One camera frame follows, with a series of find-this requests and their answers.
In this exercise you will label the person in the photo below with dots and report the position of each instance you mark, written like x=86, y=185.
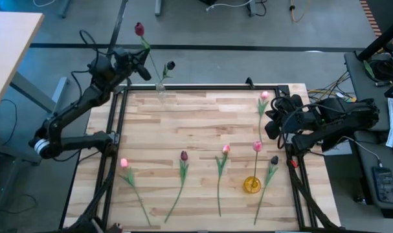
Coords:
x=116, y=228

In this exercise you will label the black diagonal beam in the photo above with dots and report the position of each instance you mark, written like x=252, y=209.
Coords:
x=382, y=40

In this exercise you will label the dark grey side desk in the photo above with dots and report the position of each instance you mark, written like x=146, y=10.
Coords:
x=361, y=77

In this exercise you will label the clear glass vase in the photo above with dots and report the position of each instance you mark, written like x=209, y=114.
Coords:
x=160, y=88

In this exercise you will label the black handheld control box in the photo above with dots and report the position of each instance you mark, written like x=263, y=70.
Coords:
x=384, y=186

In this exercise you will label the dark red artificial tulip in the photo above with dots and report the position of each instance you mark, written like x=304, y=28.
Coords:
x=139, y=29
x=184, y=156

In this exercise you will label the yellow glass vase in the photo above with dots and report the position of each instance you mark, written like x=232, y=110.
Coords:
x=247, y=186

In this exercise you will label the black metal table frame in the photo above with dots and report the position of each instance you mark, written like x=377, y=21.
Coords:
x=199, y=87

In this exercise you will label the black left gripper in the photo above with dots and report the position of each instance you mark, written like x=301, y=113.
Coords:
x=128, y=67

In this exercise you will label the leafless pale pink tulip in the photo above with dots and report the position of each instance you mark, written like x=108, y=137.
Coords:
x=257, y=146

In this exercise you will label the dark metal floor stand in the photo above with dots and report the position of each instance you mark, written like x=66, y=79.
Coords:
x=5, y=152

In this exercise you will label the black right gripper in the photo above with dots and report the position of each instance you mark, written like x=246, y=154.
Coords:
x=288, y=111

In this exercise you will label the black artificial tulip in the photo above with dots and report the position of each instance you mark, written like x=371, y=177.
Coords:
x=274, y=160
x=171, y=65

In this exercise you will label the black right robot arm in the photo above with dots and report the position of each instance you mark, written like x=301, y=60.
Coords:
x=338, y=116

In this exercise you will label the light wood side table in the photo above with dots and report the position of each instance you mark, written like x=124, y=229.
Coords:
x=8, y=48

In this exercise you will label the white box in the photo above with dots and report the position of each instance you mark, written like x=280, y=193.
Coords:
x=345, y=149

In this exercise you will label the pink artificial tulip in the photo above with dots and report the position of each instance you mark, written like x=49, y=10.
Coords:
x=226, y=149
x=124, y=162
x=264, y=95

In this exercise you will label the grey metal table leg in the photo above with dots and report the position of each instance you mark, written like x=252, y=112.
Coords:
x=158, y=8
x=66, y=9
x=252, y=9

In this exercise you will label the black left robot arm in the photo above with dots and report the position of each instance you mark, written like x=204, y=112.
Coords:
x=76, y=100

